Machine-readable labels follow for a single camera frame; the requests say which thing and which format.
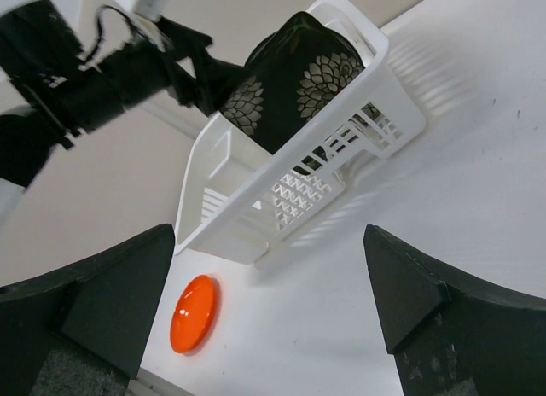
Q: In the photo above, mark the black square floral plate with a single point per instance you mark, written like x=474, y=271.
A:
x=295, y=73

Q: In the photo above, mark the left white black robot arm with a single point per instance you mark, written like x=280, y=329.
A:
x=70, y=91

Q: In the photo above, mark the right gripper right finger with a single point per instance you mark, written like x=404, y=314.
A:
x=452, y=333

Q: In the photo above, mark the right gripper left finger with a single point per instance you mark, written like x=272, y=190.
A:
x=82, y=329

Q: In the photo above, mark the orange round plate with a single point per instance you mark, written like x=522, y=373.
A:
x=194, y=314

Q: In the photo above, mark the white plastic dish rack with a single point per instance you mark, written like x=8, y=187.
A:
x=238, y=201

